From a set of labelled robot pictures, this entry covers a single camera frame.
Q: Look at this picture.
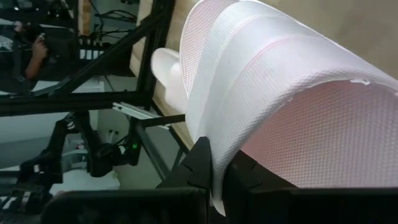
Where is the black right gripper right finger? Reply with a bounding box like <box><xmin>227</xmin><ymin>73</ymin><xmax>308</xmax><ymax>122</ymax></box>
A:
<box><xmin>221</xmin><ymin>150</ymin><xmax>297</xmax><ymax>224</ymax></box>

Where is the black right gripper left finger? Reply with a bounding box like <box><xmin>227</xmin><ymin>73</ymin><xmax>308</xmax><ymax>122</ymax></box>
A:
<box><xmin>156</xmin><ymin>136</ymin><xmax>213</xmax><ymax>190</ymax></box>

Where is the pink rubber slide sandal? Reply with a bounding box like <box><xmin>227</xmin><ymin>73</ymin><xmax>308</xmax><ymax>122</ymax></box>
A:
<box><xmin>150</xmin><ymin>47</ymin><xmax>190</xmax><ymax>115</ymax></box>
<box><xmin>178</xmin><ymin>0</ymin><xmax>398</xmax><ymax>217</ymax></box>

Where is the silver aluminium bar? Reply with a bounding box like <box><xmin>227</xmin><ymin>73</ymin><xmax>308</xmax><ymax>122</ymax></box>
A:
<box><xmin>112</xmin><ymin>101</ymin><xmax>170</xmax><ymax>130</ymax></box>

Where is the person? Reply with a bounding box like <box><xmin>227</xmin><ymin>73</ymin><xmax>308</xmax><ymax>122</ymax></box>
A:
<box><xmin>12</xmin><ymin>20</ymin><xmax>49</xmax><ymax>80</ymax></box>

